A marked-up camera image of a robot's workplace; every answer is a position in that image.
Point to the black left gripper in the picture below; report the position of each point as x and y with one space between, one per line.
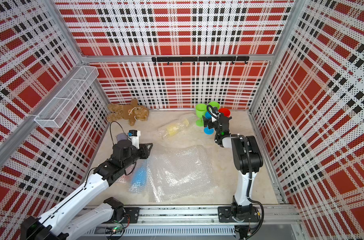
145 153

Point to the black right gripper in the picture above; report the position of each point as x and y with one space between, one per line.
210 121

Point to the light blue glass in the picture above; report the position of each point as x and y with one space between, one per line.
208 129

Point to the red glass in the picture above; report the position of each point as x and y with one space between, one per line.
225 112

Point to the green wine glass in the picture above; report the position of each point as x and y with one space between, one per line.
201 110
214 105

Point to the yellow glass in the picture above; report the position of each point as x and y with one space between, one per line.
176 126

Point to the pink glass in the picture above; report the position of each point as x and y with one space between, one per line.
125 179

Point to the bubble wrap sheet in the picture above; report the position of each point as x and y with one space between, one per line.
174 173

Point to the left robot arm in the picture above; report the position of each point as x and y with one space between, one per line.
61 221

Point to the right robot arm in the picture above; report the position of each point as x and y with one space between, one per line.
247 160

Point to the blue glass in bubble wrap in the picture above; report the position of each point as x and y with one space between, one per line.
139 180

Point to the purple glass in bubble wrap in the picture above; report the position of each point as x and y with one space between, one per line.
121 136

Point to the brown teddy bear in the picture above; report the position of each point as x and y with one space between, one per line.
132 112

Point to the green circuit board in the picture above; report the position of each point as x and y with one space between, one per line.
115 231

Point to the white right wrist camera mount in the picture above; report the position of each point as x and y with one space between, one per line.
214 117

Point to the black hook rail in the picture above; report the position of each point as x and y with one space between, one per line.
231 59

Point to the white wire mesh basket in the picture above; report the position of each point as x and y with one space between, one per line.
56 112

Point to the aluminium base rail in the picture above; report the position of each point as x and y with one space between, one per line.
153 221

